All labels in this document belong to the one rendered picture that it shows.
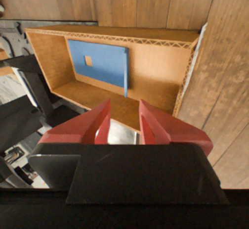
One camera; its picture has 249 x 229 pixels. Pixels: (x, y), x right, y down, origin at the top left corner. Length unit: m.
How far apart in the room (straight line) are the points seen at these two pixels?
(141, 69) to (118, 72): 0.04
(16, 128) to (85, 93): 0.43
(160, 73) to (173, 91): 0.03
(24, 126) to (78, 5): 0.52
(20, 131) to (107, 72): 0.51
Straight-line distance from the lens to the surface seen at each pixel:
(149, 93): 0.21
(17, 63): 0.38
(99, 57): 0.24
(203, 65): 0.19
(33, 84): 0.39
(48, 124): 0.44
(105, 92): 0.26
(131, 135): 0.28
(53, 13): 0.33
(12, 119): 0.64
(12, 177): 0.41
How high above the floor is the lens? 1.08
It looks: 42 degrees down
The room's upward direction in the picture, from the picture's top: 133 degrees counter-clockwise
